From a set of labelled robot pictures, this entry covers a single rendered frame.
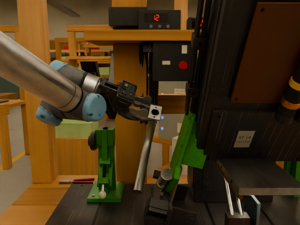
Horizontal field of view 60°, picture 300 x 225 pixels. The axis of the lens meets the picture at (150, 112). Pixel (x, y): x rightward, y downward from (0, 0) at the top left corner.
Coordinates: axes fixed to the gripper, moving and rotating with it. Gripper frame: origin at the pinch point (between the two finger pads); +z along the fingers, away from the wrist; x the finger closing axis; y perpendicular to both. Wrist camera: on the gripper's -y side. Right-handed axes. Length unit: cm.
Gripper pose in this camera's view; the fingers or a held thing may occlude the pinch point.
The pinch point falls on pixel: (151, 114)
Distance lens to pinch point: 88.3
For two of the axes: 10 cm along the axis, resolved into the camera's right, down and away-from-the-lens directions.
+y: 3.6, -4.9, -8.0
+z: 9.1, 3.7, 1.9
